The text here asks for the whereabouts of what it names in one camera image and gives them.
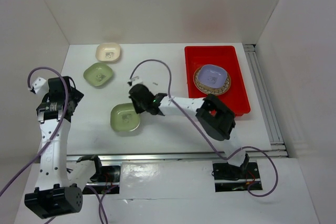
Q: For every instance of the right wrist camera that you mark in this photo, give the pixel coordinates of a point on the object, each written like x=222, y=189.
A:
x=135, y=80

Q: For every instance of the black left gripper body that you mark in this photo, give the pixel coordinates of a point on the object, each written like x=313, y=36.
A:
x=75, y=96

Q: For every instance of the green square panda plate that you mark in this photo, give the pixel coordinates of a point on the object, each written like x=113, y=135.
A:
x=123, y=118
x=98, y=74

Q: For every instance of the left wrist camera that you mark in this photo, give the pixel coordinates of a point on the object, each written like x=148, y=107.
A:
x=39, y=87

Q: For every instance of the red plastic bin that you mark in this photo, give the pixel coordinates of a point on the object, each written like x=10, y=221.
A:
x=223, y=56

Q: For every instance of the cream square panda plate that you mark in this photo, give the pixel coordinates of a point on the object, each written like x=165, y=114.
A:
x=108, y=52

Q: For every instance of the round floral brown-rimmed plate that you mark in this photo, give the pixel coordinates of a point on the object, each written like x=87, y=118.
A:
x=207, y=90

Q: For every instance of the aluminium front rail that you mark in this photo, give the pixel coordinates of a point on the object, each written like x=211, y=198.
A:
x=157, y=157

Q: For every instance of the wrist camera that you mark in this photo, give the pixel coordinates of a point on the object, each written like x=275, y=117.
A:
x=39, y=87
x=135, y=80

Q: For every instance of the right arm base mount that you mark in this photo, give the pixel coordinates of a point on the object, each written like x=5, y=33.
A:
x=229, y=178

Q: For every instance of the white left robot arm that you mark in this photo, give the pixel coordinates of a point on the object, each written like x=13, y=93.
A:
x=58, y=192

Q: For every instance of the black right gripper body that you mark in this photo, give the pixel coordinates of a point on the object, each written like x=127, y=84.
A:
x=139, y=106

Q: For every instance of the purple square panda plate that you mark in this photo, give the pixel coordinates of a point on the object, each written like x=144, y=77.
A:
x=212, y=76

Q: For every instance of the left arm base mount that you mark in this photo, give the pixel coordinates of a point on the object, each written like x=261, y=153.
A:
x=107, y=182

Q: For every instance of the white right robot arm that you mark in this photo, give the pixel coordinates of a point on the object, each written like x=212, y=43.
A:
x=209, y=115

